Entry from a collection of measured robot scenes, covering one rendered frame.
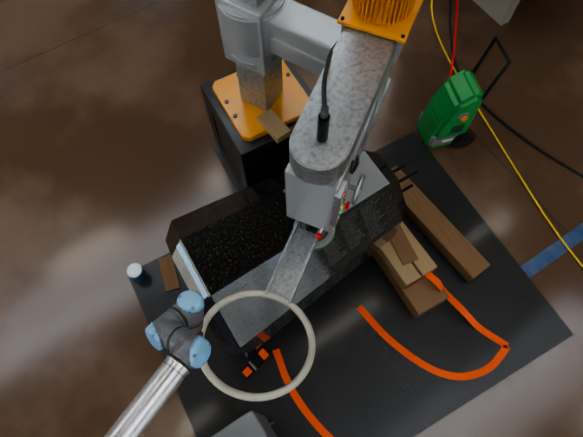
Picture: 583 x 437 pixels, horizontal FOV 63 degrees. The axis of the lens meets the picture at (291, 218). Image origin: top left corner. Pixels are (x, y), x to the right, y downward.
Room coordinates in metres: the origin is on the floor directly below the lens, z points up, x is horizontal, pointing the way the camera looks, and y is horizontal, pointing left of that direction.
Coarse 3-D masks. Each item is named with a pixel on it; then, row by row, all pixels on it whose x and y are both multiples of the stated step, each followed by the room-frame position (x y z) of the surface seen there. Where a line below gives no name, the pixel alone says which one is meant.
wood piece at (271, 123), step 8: (272, 112) 1.73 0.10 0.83; (264, 120) 1.67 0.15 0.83; (272, 120) 1.67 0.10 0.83; (280, 120) 1.67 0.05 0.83; (272, 128) 1.61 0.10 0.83; (280, 128) 1.61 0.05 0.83; (288, 128) 1.61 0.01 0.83; (272, 136) 1.57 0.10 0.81; (280, 136) 1.55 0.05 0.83; (288, 136) 1.58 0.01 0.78
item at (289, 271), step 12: (300, 228) 0.86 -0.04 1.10; (288, 240) 0.79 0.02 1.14; (300, 240) 0.80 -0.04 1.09; (312, 240) 0.80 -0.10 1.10; (288, 252) 0.74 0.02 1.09; (300, 252) 0.74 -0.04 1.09; (288, 264) 0.69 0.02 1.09; (300, 264) 0.68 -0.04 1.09; (276, 276) 0.63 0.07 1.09; (288, 276) 0.63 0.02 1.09; (300, 276) 0.62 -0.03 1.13; (276, 288) 0.58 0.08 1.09; (288, 288) 0.58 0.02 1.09; (288, 300) 0.51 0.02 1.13
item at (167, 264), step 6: (162, 258) 1.10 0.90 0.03; (168, 258) 1.10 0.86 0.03; (162, 264) 1.06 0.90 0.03; (168, 264) 1.06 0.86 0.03; (162, 270) 1.02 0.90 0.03; (168, 270) 1.02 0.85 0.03; (174, 270) 1.02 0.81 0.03; (162, 276) 0.98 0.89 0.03; (168, 276) 0.98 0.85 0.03; (174, 276) 0.97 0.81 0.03; (168, 282) 0.93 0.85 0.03; (174, 282) 0.93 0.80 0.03; (168, 288) 0.89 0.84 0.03; (174, 288) 0.89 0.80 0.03
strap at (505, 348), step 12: (432, 276) 0.88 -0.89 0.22; (444, 288) 0.82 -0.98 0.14; (456, 300) 0.74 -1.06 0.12; (360, 312) 0.70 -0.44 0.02; (468, 312) 0.66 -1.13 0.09; (372, 324) 0.61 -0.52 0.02; (480, 324) 0.60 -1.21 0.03; (384, 336) 0.53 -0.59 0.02; (492, 336) 0.52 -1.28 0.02; (396, 348) 0.46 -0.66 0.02; (504, 348) 0.45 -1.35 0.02; (276, 360) 0.40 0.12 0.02; (420, 360) 0.38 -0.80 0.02; (492, 360) 0.37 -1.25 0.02; (432, 372) 0.31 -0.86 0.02; (444, 372) 0.31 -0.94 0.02; (468, 372) 0.30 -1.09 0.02; (480, 372) 0.30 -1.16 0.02; (300, 408) 0.11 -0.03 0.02; (312, 420) 0.05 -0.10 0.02; (324, 432) -0.02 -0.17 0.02
